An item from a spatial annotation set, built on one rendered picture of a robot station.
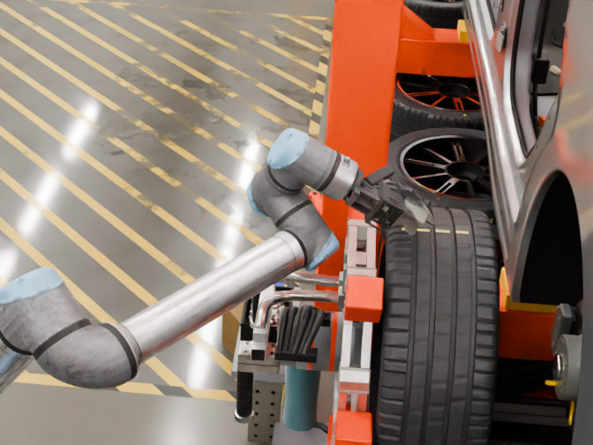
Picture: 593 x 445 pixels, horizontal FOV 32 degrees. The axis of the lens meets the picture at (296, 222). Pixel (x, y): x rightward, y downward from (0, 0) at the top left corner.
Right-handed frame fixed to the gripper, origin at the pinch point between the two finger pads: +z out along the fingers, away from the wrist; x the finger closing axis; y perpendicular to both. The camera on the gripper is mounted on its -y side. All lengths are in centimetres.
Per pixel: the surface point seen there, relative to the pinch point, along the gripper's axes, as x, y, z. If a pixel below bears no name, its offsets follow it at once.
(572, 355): -9.2, 6.5, 45.3
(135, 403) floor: -151, -58, -10
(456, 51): -56, -230, 63
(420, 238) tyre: -4.1, 1.6, 0.8
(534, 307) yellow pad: -32, -39, 59
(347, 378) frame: -27.3, 25.9, -2.1
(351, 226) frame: -17.0, -9.9, -8.8
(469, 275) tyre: -0.8, 10.7, 10.4
